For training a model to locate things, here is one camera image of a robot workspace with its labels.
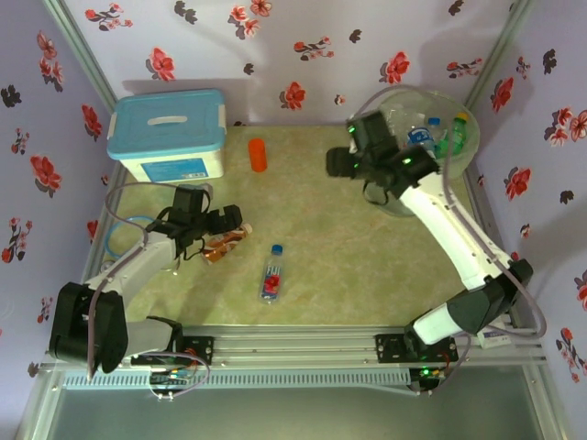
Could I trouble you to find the green bottle yellow cap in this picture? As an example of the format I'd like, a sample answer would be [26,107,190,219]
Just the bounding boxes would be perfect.
[435,112,471,160]

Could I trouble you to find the grey base cable loop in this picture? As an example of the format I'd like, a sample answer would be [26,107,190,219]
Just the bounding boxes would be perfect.
[149,355,211,402]

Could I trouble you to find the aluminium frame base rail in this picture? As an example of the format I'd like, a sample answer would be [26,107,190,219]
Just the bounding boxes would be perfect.
[40,324,547,368]

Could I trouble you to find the grey metal panel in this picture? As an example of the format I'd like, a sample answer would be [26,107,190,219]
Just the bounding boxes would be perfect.
[16,366,568,440]

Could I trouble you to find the aluminium frame post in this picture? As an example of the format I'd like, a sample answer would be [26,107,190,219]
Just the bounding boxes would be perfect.
[43,0,119,109]
[462,0,537,100]

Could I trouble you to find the white slotted cable duct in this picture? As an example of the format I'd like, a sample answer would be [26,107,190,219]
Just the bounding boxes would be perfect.
[61,368,411,391]

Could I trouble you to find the blue lidded storage box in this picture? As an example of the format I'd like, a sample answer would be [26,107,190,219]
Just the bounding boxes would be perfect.
[106,88,228,186]

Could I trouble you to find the grey right arm cable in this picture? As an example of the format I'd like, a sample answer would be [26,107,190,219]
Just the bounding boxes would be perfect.
[352,84,549,396]

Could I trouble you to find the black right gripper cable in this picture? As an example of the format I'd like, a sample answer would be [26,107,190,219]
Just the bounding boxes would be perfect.
[361,181,400,206]

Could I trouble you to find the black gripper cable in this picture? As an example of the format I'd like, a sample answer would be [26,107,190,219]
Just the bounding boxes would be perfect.
[361,181,400,206]
[176,236,207,265]

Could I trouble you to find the blue cap red flower bottle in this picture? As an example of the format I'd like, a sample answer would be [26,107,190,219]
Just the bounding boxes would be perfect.
[259,244,284,305]

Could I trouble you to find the clear green plastic bin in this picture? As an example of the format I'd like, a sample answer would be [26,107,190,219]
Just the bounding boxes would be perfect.
[366,86,482,217]

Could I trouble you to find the small circuit board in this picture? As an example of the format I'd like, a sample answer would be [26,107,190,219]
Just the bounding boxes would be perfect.
[415,365,449,395]
[150,368,193,387]

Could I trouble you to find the orange plastic cylinder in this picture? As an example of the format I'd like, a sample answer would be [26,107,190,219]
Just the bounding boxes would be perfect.
[248,138,269,173]

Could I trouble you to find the brown coffee bottle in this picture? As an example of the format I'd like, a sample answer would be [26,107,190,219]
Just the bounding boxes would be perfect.
[201,223,254,266]

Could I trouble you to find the small white box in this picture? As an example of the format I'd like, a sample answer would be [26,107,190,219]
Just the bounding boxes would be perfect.
[476,320,514,350]

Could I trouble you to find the white cap blue label bottle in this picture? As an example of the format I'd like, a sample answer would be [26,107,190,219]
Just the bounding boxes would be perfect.
[406,126,436,149]

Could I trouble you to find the aluminium side rail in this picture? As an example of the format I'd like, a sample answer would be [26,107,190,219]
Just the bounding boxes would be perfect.
[78,162,129,294]
[460,159,537,332]

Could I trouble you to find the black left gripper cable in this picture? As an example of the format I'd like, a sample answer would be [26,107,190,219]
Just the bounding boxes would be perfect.
[176,236,207,265]

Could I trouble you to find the blue plastic ring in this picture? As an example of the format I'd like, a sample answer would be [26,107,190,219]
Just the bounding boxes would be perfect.
[105,214,155,260]

